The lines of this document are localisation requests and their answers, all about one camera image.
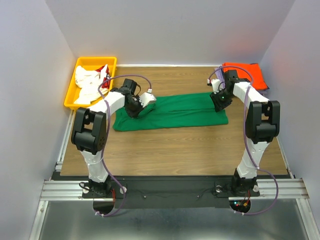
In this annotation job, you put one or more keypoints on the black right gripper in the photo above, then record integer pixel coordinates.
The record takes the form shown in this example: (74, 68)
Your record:
(218, 105)

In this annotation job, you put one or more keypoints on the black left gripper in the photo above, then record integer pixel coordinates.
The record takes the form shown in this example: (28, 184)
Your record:
(135, 114)

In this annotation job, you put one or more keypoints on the green t shirt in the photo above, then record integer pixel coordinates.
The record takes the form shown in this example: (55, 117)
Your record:
(176, 111)

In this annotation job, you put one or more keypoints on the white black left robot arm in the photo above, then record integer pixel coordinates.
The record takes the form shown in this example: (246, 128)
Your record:
(91, 129)

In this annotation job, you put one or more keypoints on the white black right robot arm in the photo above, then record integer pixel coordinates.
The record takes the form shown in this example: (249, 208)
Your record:
(261, 124)

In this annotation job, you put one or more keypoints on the folded purple t shirt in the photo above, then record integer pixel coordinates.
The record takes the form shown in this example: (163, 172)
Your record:
(219, 73)

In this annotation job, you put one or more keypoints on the folded orange t shirt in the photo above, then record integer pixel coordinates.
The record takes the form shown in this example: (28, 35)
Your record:
(254, 70)

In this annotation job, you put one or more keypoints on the white t shirt red print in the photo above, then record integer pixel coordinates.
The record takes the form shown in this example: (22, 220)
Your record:
(88, 81)

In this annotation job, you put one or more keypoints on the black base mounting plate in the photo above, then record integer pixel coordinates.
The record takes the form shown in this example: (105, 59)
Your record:
(172, 192)

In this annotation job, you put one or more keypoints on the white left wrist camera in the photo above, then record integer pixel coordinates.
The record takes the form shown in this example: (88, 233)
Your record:
(147, 98)

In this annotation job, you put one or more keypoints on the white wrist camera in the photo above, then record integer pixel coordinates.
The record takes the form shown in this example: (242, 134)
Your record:
(147, 98)
(215, 84)

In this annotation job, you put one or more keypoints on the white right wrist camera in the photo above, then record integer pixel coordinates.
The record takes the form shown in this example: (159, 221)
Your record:
(215, 84)

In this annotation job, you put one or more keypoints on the aluminium frame rail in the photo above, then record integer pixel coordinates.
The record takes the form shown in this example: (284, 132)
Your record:
(54, 190)

